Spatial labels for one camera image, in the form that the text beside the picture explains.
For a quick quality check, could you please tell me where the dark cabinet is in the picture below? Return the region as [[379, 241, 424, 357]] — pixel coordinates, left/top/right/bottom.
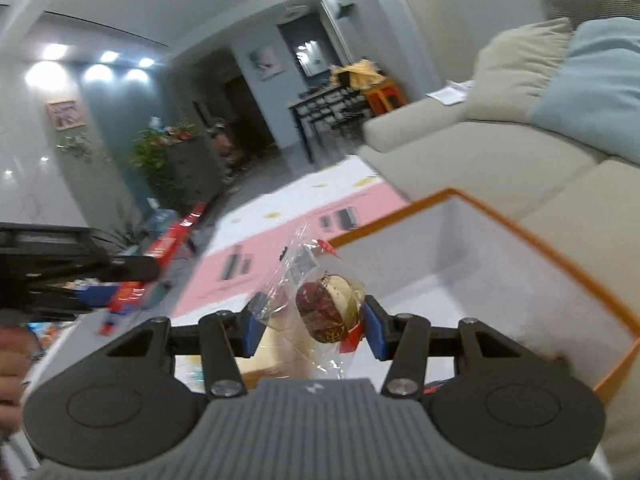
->
[[165, 136, 224, 206]]

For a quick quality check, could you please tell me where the light blue cushion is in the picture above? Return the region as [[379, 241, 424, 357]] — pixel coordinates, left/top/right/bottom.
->
[[530, 18, 639, 164]]

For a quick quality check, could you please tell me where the checkered pink tablecloth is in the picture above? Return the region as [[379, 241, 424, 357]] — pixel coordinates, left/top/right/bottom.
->
[[29, 154, 417, 391]]

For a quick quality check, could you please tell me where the beige cushion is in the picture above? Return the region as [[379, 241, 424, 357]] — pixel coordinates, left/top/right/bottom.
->
[[465, 18, 574, 124]]

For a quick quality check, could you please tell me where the red spicy strip packet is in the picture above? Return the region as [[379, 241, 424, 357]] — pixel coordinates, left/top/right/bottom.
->
[[96, 202, 207, 337]]

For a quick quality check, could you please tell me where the framed wall picture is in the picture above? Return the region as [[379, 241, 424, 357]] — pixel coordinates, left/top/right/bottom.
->
[[46, 100, 86, 131]]

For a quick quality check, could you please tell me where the dark dining table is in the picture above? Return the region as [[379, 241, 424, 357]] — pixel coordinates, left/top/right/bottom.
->
[[288, 84, 373, 165]]

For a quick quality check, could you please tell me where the orange cardboard storage box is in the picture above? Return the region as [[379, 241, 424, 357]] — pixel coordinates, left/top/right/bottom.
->
[[219, 186, 640, 406]]

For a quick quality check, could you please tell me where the person's hand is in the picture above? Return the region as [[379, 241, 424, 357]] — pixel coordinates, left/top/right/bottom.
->
[[0, 327, 35, 434]]

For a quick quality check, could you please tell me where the beige sofa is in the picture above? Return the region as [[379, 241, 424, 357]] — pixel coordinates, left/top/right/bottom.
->
[[359, 94, 640, 480]]

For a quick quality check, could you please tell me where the paper on sofa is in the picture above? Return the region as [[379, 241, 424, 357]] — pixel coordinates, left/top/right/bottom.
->
[[426, 79, 475, 106]]

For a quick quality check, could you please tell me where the green potted plant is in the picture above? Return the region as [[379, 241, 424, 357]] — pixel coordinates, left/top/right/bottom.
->
[[130, 128, 189, 212]]

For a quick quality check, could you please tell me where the orange stool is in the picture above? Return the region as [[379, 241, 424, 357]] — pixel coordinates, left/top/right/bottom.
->
[[362, 80, 408, 116]]

